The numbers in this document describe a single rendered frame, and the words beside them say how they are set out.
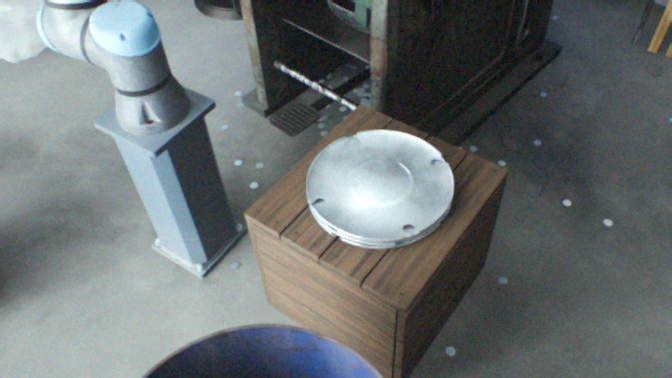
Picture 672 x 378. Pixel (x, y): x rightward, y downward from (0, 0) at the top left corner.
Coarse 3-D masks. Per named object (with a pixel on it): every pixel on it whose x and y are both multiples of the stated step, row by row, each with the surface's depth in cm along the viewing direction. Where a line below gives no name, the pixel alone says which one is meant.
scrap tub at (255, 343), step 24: (216, 336) 83; (240, 336) 85; (264, 336) 86; (288, 336) 85; (312, 336) 83; (168, 360) 81; (192, 360) 85; (216, 360) 88; (240, 360) 90; (264, 360) 91; (288, 360) 91; (312, 360) 89; (336, 360) 85; (360, 360) 80
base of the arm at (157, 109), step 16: (176, 80) 119; (128, 96) 112; (144, 96) 112; (160, 96) 114; (176, 96) 117; (128, 112) 114; (144, 112) 114; (160, 112) 115; (176, 112) 117; (128, 128) 117; (144, 128) 115; (160, 128) 116
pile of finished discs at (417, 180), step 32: (320, 160) 120; (352, 160) 119; (384, 160) 118; (416, 160) 119; (320, 192) 114; (352, 192) 113; (384, 192) 112; (416, 192) 113; (448, 192) 112; (320, 224) 112; (352, 224) 108; (384, 224) 108; (416, 224) 108
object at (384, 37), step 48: (384, 0) 121; (432, 0) 134; (480, 0) 155; (528, 0) 179; (384, 48) 130; (432, 48) 149; (480, 48) 170; (528, 48) 194; (384, 96) 140; (432, 96) 162; (480, 96) 184
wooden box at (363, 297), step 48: (432, 144) 125; (288, 192) 118; (480, 192) 116; (288, 240) 110; (336, 240) 110; (432, 240) 108; (480, 240) 126; (288, 288) 126; (336, 288) 111; (384, 288) 102; (432, 288) 108; (336, 336) 127; (384, 336) 111; (432, 336) 129
